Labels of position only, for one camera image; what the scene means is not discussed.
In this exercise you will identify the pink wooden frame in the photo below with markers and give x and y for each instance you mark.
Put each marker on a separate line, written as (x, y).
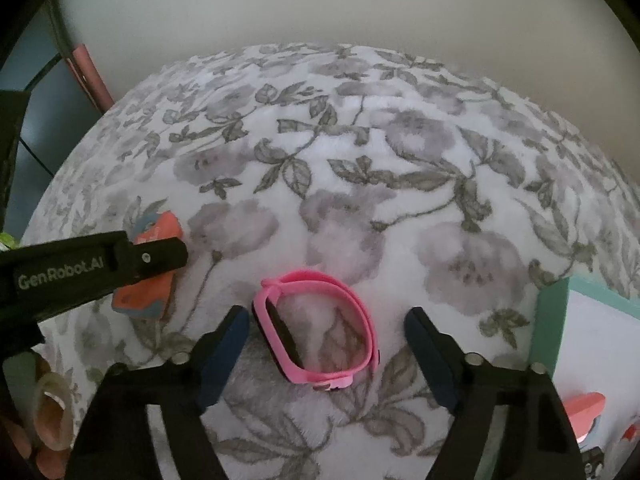
(90, 75)

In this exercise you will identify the pink wristband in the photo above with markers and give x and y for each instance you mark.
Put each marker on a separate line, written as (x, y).
(315, 279)

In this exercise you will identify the translucent tape roll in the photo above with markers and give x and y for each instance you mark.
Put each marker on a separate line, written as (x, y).
(47, 382)

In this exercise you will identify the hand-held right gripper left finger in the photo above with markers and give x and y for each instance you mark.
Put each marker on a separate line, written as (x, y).
(225, 355)

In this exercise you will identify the teal shallow cardboard box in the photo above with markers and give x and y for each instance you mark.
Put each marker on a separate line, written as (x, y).
(550, 320)

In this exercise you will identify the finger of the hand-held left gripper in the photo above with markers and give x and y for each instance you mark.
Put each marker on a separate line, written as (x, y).
(155, 257)

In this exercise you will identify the pink and blue toy gun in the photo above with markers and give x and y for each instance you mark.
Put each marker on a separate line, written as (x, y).
(142, 300)

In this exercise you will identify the pink and blue toy block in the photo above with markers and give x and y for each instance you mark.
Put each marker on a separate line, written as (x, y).
(585, 407)

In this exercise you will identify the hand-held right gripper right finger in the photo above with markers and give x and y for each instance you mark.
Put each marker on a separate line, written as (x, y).
(430, 360)

